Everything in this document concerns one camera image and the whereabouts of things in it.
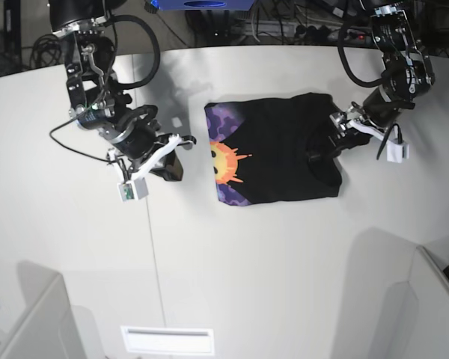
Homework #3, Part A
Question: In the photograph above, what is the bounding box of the white right partition panel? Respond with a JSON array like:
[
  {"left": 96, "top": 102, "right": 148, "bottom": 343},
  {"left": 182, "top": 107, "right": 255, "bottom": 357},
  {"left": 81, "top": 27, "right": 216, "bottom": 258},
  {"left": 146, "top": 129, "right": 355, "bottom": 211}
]
[{"left": 369, "top": 237, "right": 449, "bottom": 358}]

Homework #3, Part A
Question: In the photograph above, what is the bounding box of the black T-shirt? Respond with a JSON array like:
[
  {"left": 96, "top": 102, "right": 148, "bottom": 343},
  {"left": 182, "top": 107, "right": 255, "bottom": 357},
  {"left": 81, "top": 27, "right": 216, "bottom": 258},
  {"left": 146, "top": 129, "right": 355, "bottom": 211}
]
[{"left": 204, "top": 93, "right": 342, "bottom": 206}]

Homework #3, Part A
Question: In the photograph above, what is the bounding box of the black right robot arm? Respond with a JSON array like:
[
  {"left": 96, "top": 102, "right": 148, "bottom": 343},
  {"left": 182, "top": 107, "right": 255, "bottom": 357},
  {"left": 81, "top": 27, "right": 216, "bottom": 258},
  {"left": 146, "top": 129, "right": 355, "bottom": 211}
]
[{"left": 48, "top": 1, "right": 196, "bottom": 182}]

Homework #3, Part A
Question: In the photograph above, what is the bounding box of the white partition panel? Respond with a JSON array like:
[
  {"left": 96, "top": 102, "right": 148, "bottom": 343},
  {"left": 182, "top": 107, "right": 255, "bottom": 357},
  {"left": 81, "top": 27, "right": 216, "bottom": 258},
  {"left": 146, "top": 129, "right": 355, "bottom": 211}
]
[
  {"left": 369, "top": 237, "right": 449, "bottom": 358},
  {"left": 0, "top": 261, "right": 106, "bottom": 358}
]

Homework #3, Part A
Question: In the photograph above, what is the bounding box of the blue box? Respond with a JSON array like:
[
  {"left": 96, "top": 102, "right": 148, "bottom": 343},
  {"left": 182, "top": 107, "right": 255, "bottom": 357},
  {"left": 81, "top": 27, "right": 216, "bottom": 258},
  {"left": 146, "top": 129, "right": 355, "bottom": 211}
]
[{"left": 150, "top": 0, "right": 254, "bottom": 10}]

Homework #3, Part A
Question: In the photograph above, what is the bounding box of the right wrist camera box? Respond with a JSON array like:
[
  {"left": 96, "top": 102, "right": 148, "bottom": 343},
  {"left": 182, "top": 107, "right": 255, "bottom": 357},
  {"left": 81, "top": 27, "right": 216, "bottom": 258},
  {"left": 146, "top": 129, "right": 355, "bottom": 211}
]
[{"left": 117, "top": 178, "right": 149, "bottom": 202}]

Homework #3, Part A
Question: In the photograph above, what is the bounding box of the black tall device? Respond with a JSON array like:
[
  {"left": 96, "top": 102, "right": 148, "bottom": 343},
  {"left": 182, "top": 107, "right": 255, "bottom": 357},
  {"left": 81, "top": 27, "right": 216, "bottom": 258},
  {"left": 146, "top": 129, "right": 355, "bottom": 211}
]
[{"left": 3, "top": 0, "right": 22, "bottom": 71}]

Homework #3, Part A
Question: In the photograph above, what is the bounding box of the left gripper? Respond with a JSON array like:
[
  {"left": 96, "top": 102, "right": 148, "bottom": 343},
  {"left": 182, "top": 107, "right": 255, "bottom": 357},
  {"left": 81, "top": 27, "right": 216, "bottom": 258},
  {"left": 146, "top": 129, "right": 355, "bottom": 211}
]
[{"left": 306, "top": 88, "right": 415, "bottom": 164}]

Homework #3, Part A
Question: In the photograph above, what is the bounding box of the white left partition panel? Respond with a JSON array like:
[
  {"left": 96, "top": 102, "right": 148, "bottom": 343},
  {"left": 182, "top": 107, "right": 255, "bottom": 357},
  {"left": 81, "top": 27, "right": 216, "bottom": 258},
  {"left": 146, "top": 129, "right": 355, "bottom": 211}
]
[{"left": 0, "top": 261, "right": 106, "bottom": 358}]

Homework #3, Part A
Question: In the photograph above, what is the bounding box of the coiled black cable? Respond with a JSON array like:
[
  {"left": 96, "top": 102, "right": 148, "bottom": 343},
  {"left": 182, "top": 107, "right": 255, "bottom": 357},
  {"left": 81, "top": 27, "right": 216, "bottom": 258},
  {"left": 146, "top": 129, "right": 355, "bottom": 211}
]
[{"left": 28, "top": 34, "right": 67, "bottom": 69}]

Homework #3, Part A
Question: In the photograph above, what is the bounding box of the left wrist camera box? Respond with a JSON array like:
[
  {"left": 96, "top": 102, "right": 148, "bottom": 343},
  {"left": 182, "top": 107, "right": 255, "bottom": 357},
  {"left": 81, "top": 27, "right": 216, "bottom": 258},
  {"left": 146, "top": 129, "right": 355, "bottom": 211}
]
[{"left": 386, "top": 140, "right": 410, "bottom": 164}]

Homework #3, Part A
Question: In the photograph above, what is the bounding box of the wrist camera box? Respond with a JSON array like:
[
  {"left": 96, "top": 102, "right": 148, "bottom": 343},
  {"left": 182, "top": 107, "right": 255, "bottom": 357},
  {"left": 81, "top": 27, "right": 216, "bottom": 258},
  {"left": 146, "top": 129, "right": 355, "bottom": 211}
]
[
  {"left": 386, "top": 140, "right": 410, "bottom": 164},
  {"left": 117, "top": 178, "right": 149, "bottom": 202}
]

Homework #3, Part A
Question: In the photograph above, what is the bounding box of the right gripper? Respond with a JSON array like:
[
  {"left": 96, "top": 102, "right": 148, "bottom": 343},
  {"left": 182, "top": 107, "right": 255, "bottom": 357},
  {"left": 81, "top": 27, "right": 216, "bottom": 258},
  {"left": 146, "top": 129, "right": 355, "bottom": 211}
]
[{"left": 100, "top": 108, "right": 197, "bottom": 182}]

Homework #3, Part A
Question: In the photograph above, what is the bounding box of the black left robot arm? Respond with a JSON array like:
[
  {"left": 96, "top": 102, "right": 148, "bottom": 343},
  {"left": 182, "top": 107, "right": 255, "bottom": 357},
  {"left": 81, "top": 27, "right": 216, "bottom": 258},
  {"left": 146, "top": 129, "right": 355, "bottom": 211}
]
[{"left": 309, "top": 1, "right": 436, "bottom": 163}]

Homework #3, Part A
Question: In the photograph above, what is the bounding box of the white power strip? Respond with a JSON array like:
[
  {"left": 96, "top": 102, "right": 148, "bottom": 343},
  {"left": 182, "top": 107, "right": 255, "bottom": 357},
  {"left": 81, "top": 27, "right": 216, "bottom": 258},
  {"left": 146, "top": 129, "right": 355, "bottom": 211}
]
[{"left": 246, "top": 20, "right": 375, "bottom": 42}]

